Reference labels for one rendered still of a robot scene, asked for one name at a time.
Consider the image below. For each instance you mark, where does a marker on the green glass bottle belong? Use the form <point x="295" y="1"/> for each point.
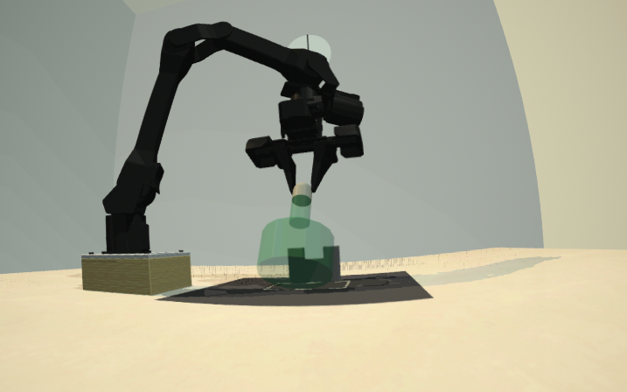
<point x="297" y="252"/>

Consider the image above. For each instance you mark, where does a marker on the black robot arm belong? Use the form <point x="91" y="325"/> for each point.
<point x="141" y="174"/>

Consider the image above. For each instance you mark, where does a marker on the dark grey flat mat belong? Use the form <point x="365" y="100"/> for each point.
<point x="375" y="288"/>

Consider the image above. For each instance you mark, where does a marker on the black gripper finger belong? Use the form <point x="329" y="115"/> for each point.
<point x="324" y="156"/>
<point x="284" y="161"/>

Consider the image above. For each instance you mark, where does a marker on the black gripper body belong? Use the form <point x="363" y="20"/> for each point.
<point x="348" y="138"/>

